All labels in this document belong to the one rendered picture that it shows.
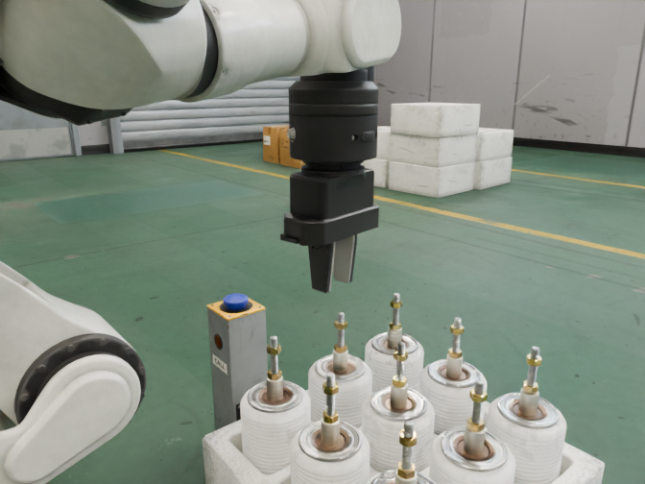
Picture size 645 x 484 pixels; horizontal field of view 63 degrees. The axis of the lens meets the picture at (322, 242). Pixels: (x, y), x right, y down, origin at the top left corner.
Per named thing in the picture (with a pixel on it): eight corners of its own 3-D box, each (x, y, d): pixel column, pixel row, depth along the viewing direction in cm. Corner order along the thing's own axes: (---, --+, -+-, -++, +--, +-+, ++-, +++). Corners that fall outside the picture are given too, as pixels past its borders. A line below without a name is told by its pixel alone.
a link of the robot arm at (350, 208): (326, 254, 48) (327, 119, 45) (255, 234, 54) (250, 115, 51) (401, 226, 57) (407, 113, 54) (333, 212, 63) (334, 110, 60)
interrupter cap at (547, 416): (493, 422, 67) (494, 418, 67) (499, 391, 73) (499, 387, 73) (559, 437, 64) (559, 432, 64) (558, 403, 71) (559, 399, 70)
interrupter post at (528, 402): (516, 416, 68) (519, 393, 67) (517, 405, 70) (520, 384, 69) (537, 420, 67) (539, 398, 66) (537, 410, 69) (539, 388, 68)
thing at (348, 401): (300, 457, 87) (299, 359, 82) (353, 443, 90) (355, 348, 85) (322, 497, 78) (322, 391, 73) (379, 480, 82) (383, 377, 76)
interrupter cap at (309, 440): (362, 424, 66) (362, 420, 66) (361, 466, 59) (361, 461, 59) (302, 422, 67) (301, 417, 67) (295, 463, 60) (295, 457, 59)
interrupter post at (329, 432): (340, 437, 64) (341, 413, 63) (339, 449, 62) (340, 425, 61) (321, 436, 64) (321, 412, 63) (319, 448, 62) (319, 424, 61)
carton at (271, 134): (290, 157, 489) (289, 125, 481) (305, 160, 471) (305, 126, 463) (263, 160, 471) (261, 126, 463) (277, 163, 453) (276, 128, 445)
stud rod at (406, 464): (403, 491, 53) (407, 426, 51) (398, 484, 54) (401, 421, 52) (412, 488, 54) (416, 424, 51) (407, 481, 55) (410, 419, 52)
